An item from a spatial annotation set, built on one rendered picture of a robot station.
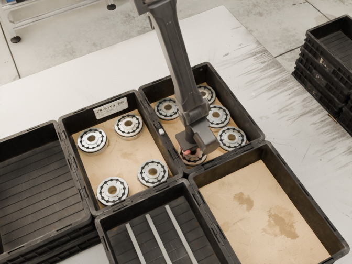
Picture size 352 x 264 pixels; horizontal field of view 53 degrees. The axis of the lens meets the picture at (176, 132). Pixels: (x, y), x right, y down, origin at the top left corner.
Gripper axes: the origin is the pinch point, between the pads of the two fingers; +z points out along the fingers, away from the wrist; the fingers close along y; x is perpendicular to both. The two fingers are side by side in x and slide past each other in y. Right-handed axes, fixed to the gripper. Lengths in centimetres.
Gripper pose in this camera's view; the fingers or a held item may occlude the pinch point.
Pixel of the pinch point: (191, 149)
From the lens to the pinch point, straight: 119.1
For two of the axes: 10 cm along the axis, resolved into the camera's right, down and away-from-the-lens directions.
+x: -4.5, -7.7, 4.5
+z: -0.1, 5.1, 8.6
